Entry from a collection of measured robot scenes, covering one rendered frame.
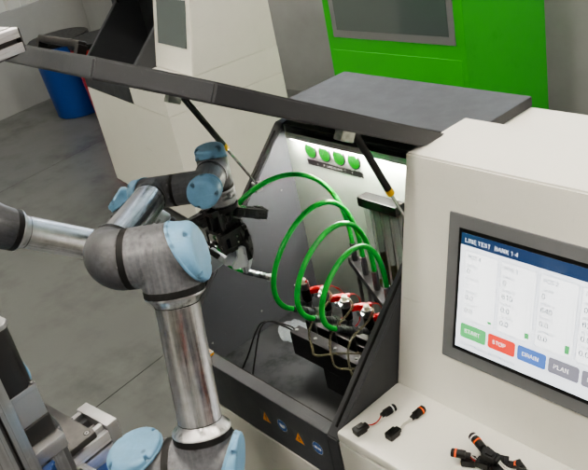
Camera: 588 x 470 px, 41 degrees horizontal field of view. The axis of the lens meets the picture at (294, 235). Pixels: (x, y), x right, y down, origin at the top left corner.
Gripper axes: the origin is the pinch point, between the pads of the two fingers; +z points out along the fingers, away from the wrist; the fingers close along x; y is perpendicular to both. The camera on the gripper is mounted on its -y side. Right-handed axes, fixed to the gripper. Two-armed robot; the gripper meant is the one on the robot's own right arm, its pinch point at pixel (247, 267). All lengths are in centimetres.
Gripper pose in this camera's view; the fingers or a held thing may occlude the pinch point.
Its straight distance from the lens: 207.0
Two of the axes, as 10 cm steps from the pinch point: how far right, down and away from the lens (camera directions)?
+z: 1.9, 8.6, 4.7
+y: -7.3, 4.4, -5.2
